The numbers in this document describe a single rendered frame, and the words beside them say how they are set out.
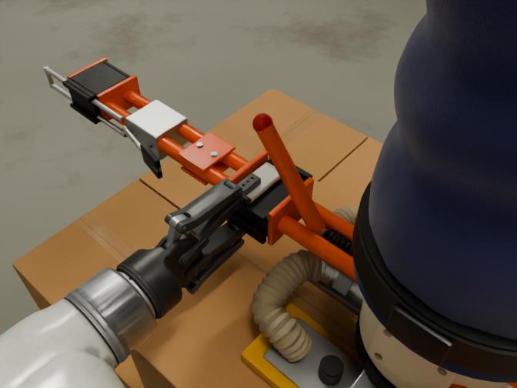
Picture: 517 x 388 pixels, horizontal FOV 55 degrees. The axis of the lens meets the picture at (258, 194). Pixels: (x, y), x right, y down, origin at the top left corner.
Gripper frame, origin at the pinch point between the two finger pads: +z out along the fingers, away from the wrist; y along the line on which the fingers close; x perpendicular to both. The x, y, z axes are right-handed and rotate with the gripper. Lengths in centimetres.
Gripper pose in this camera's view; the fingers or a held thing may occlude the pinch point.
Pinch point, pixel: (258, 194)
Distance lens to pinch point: 64.7
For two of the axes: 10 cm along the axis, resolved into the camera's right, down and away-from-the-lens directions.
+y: 0.0, 6.9, 7.3
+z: 6.6, -5.4, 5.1
